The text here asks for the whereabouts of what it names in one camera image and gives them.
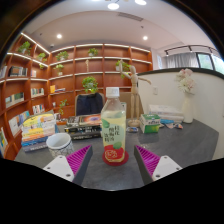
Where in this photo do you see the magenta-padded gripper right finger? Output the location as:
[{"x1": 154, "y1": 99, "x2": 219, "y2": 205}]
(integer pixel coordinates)
[{"x1": 133, "y1": 144, "x2": 183, "y2": 186}]

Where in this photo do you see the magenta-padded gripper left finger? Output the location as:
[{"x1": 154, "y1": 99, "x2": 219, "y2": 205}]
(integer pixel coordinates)
[{"x1": 43, "y1": 144, "x2": 94, "y2": 186}]

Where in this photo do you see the clear yellow drink bottle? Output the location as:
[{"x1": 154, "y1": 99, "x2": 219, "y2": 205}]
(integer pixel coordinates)
[{"x1": 100, "y1": 87, "x2": 128, "y2": 164}]

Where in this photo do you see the white triangle-patterned mug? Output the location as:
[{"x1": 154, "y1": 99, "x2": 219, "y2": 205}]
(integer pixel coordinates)
[{"x1": 45, "y1": 132, "x2": 76, "y2": 158}]

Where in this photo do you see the stack of colourful books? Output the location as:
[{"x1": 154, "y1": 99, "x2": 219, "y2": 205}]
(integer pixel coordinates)
[{"x1": 20, "y1": 111, "x2": 58, "y2": 153}]

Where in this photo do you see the stack of dark books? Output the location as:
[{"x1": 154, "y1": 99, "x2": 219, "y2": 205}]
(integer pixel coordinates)
[{"x1": 63, "y1": 113, "x2": 103, "y2": 141}]

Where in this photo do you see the small green and white box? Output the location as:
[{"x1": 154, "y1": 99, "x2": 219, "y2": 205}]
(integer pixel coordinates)
[{"x1": 139, "y1": 113, "x2": 162, "y2": 134}]

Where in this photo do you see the stack of white books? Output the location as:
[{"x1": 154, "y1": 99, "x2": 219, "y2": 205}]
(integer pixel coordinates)
[{"x1": 148, "y1": 104, "x2": 185, "y2": 123}]

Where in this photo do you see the white vase with flowers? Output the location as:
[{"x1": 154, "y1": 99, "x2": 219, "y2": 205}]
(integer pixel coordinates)
[{"x1": 174, "y1": 68, "x2": 198, "y2": 124}]

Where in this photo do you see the dark office chair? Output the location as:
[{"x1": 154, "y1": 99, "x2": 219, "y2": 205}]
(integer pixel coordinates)
[{"x1": 74, "y1": 92, "x2": 106, "y2": 117}]

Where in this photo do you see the tall green and white carton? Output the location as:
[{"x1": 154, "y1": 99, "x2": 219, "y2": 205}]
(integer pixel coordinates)
[{"x1": 121, "y1": 101, "x2": 128, "y2": 117}]

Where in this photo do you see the tan chair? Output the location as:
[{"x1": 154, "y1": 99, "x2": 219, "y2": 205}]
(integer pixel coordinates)
[{"x1": 119, "y1": 91, "x2": 144, "y2": 119}]

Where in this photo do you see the wooden artist mannequin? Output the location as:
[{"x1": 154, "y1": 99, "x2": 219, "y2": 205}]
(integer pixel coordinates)
[{"x1": 119, "y1": 59, "x2": 153, "y2": 128}]

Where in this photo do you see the orange wooden shelf unit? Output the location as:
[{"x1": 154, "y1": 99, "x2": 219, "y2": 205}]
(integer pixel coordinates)
[{"x1": 0, "y1": 32, "x2": 154, "y2": 161}]

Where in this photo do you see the grey curtain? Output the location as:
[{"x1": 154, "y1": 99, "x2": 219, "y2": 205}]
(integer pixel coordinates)
[{"x1": 165, "y1": 52, "x2": 201, "y2": 69}]

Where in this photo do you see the window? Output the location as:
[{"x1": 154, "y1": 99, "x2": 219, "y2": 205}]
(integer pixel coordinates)
[{"x1": 196, "y1": 52, "x2": 224, "y2": 75}]

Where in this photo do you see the black ceiling track light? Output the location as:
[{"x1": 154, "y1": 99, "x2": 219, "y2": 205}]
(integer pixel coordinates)
[{"x1": 164, "y1": 44, "x2": 214, "y2": 56}]

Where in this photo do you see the ceiling air vent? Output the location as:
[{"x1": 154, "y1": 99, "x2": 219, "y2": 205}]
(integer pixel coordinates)
[{"x1": 116, "y1": 12, "x2": 144, "y2": 22}]

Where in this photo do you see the branching ceiling lamp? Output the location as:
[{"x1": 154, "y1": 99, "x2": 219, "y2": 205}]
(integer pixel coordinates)
[{"x1": 91, "y1": 0, "x2": 148, "y2": 11}]

